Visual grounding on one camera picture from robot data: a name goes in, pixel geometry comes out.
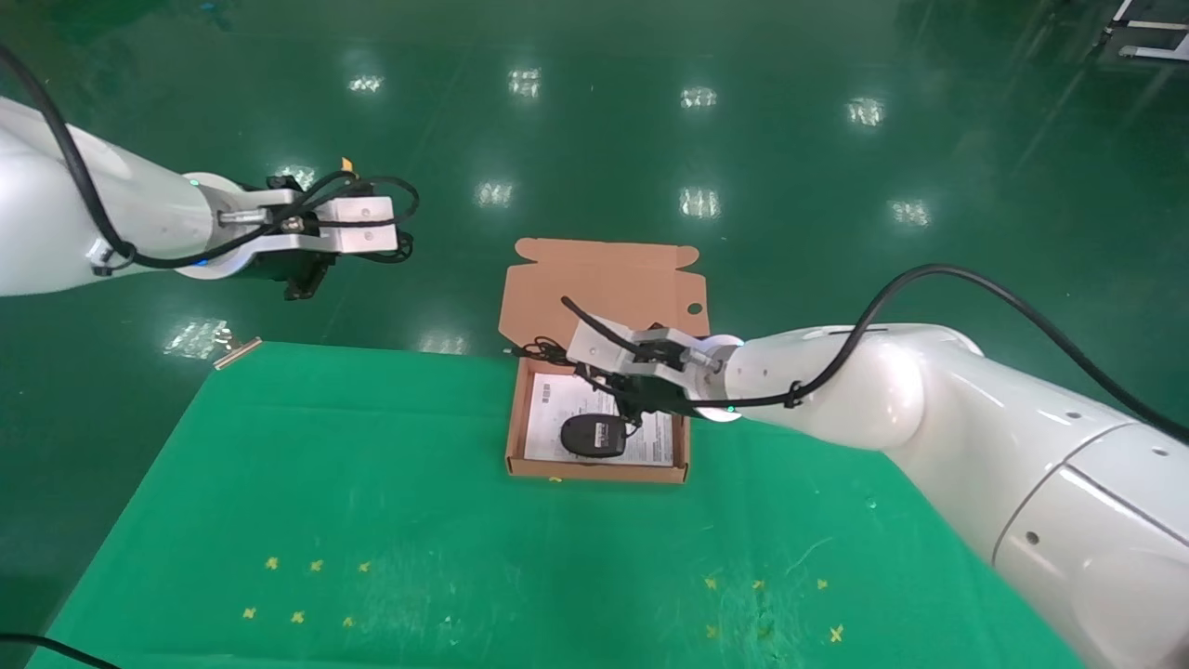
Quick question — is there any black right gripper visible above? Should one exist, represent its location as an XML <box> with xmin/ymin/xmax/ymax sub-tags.
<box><xmin>576</xmin><ymin>364</ymin><xmax>707</xmax><ymax>430</ymax></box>

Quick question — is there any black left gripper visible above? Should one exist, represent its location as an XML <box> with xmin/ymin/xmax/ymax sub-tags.
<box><xmin>246</xmin><ymin>174</ymin><xmax>335</xmax><ymax>301</ymax></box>

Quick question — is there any brown cardboard box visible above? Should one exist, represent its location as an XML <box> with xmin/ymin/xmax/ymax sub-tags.
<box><xmin>498</xmin><ymin>238</ymin><xmax>709</xmax><ymax>485</ymax></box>

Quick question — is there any white printed instruction sheet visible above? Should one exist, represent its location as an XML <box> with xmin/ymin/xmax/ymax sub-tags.
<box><xmin>523</xmin><ymin>373</ymin><xmax>675</xmax><ymax>466</ymax></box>

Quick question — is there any metal binder clip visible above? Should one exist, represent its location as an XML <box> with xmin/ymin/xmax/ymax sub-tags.
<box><xmin>212</xmin><ymin>323</ymin><xmax>264</xmax><ymax>372</ymax></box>

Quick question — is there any green table cloth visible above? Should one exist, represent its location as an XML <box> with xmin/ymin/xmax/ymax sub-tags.
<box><xmin>26</xmin><ymin>341</ymin><xmax>1083</xmax><ymax>669</ymax></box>

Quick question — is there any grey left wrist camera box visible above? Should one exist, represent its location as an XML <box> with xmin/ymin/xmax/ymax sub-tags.
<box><xmin>218</xmin><ymin>193</ymin><xmax>400</xmax><ymax>256</ymax></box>

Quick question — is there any white metal table frame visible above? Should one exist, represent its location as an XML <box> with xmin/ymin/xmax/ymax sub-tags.
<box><xmin>1101</xmin><ymin>0</ymin><xmax>1189</xmax><ymax>61</ymax></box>

